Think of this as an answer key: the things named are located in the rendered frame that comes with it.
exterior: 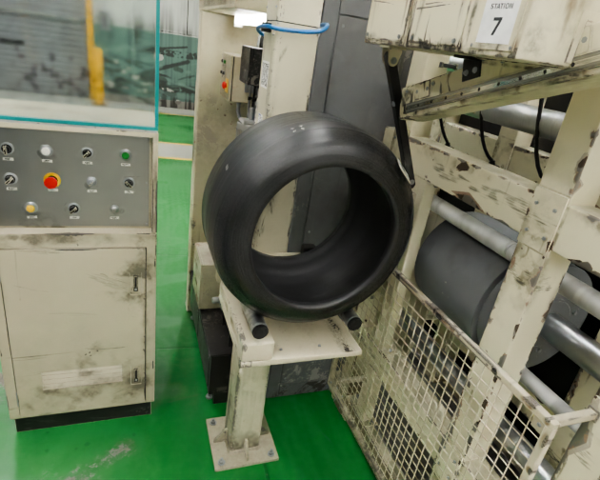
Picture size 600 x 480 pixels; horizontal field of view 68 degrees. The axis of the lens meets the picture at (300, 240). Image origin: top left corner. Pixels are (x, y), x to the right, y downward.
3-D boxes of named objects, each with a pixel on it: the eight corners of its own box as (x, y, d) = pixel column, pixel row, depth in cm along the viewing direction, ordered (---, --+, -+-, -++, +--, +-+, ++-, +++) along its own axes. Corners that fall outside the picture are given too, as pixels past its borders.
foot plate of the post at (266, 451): (206, 420, 202) (206, 414, 200) (263, 412, 211) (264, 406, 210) (214, 471, 179) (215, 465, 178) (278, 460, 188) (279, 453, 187)
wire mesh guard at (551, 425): (327, 383, 192) (358, 235, 164) (330, 382, 193) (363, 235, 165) (454, 624, 116) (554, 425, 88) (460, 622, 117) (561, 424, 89)
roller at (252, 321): (228, 275, 148) (229, 263, 146) (241, 274, 149) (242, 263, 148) (251, 340, 118) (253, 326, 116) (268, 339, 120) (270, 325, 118)
